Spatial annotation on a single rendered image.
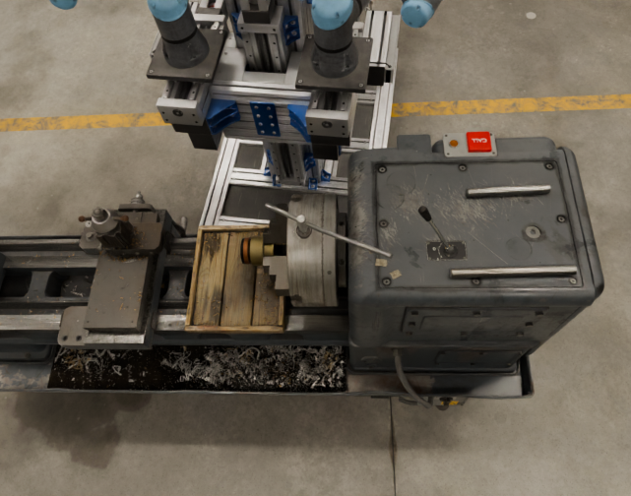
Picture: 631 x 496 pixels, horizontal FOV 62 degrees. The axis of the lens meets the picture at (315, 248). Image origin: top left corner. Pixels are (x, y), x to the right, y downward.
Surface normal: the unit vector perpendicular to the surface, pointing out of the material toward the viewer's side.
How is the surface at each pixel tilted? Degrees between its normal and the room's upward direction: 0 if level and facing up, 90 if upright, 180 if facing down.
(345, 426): 0
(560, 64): 0
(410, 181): 0
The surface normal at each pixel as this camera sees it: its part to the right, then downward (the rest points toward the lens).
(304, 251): -0.07, 0.00
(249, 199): -0.07, -0.43
